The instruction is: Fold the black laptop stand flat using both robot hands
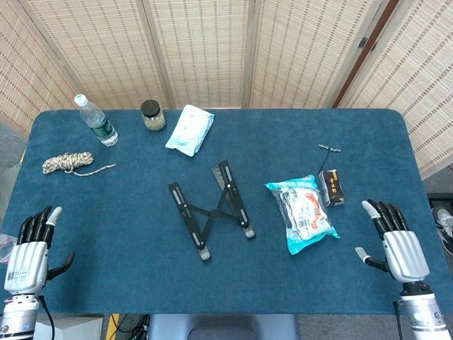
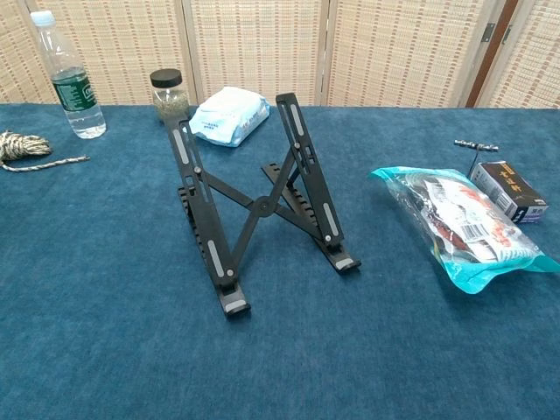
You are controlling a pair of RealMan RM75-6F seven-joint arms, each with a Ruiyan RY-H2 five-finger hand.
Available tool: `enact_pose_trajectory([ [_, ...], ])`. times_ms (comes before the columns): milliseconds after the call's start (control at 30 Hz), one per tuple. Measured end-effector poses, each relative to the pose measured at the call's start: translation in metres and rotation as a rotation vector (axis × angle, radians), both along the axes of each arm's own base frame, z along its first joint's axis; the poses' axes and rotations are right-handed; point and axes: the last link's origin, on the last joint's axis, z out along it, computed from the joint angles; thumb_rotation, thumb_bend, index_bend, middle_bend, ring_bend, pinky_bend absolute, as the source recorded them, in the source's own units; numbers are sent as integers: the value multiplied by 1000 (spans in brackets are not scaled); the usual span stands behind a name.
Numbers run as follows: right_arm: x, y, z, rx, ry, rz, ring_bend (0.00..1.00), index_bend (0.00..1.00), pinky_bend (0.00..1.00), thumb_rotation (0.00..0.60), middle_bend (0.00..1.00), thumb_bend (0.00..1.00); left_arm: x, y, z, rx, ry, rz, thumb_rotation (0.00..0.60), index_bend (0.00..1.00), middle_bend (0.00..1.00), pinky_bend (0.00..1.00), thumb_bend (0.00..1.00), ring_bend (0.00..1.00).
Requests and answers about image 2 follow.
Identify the black folding laptop stand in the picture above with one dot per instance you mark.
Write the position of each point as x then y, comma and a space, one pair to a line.
262, 205

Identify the white blue wet wipes pack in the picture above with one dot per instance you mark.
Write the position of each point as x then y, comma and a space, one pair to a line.
227, 114

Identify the glass jar black lid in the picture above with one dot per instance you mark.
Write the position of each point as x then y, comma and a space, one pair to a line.
168, 105

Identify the bamboo folding screen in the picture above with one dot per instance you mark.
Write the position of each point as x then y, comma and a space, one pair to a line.
262, 44

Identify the teal clear snack bag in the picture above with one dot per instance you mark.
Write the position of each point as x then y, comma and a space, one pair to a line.
472, 227

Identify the small black printed box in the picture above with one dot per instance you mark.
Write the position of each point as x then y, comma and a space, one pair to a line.
503, 184

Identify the clear water bottle green label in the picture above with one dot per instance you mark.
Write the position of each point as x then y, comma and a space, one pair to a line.
79, 96

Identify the blue table cloth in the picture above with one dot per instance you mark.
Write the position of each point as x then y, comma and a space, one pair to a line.
87, 350

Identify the metal screen hinge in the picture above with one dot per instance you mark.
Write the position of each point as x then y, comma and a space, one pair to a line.
487, 32
507, 35

